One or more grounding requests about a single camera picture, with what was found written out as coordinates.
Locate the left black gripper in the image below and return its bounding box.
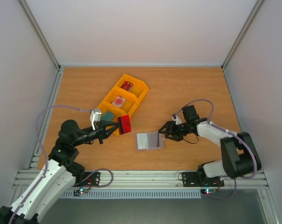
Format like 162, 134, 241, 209
73, 120, 120, 146

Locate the red credit card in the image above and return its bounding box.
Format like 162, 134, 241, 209
117, 114, 131, 135

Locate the pink leather card holder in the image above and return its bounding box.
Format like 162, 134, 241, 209
136, 132, 164, 150

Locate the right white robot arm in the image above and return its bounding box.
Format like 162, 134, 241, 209
158, 105, 262, 186

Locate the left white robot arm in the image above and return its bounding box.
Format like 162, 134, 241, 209
0, 120, 120, 224

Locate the teal VIP card stack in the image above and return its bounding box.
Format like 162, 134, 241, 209
101, 111, 115, 121

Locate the pink circle card stack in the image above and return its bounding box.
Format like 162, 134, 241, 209
112, 96, 126, 108

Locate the red card stack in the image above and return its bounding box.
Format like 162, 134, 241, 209
121, 81, 133, 91

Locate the yellow three-compartment bin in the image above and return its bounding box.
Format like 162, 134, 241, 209
98, 74, 149, 122

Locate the left small circuit board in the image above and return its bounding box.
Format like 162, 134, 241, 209
73, 189, 89, 196

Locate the small circuit board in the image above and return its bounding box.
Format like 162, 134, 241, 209
201, 189, 218, 195
73, 189, 89, 196

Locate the right small circuit board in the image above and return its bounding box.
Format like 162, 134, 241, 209
201, 189, 218, 195

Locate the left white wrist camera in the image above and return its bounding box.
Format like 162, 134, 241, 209
89, 108, 102, 130

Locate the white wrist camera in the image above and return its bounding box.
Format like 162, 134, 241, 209
172, 113, 183, 125
89, 108, 102, 130

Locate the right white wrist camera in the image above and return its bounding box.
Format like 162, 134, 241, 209
172, 113, 183, 125

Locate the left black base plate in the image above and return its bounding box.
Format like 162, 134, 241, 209
73, 172, 101, 188

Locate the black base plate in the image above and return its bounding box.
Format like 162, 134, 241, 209
181, 172, 225, 187
73, 172, 101, 188

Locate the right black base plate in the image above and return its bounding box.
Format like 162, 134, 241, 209
181, 172, 225, 187

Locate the aluminium front rail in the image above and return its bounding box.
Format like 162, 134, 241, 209
12, 170, 269, 189

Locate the grey slotted cable duct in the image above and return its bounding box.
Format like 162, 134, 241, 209
61, 189, 201, 200

